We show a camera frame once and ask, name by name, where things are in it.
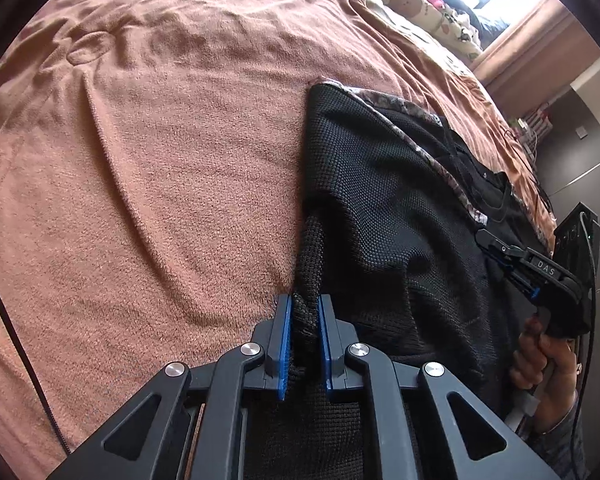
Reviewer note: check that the grey wall switch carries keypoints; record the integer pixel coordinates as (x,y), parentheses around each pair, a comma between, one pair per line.
(582,132)

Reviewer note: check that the cream printed quilt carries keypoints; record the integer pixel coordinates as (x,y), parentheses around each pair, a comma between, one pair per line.
(410,7)

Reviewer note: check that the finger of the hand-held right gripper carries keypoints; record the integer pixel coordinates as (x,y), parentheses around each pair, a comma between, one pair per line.
(505,251)
(524,286)

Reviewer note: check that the person's right hand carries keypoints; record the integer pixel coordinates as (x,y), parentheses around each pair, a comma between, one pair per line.
(555,375)

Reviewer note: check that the dark clothing pile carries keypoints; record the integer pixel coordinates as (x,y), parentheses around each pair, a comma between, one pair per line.
(485,22)

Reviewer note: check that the black knit sweater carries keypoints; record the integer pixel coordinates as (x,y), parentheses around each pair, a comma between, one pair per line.
(390,210)

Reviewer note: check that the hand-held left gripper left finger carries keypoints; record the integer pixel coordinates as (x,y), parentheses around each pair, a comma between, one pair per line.
(284,350)

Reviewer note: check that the person's right forearm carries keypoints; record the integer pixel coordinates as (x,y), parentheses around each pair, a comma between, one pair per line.
(560,445)

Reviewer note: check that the pinkish brown curtain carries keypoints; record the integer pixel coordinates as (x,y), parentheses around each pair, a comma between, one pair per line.
(525,45)

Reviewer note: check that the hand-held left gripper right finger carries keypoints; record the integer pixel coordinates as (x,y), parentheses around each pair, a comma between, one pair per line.
(324,345)

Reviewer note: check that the brown fleece blanket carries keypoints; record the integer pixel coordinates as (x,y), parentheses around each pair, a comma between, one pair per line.
(155,160)

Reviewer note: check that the dark grey wardrobe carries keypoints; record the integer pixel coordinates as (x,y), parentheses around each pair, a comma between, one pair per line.
(580,170)

